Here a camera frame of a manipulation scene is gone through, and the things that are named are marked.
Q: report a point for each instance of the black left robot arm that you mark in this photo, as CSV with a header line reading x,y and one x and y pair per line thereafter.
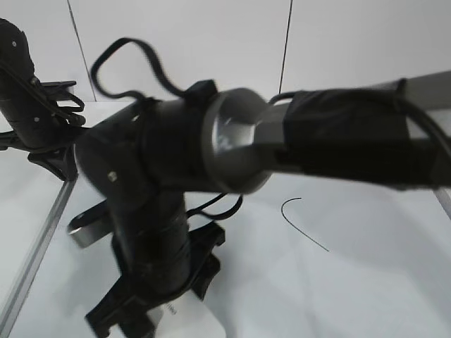
x,y
17,67

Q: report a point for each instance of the white board eraser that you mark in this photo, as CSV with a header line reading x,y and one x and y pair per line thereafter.
x,y
185,317

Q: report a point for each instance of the white board with grey frame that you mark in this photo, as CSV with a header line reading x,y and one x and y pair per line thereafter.
x,y
302,258

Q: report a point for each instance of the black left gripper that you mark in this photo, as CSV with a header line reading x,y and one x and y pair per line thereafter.
x,y
42,120

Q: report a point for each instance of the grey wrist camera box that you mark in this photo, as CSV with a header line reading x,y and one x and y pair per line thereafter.
x,y
91,225

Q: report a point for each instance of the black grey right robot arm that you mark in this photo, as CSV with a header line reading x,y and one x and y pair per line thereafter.
x,y
144,158

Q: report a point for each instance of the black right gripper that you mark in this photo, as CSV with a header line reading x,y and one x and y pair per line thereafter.
x,y
160,259

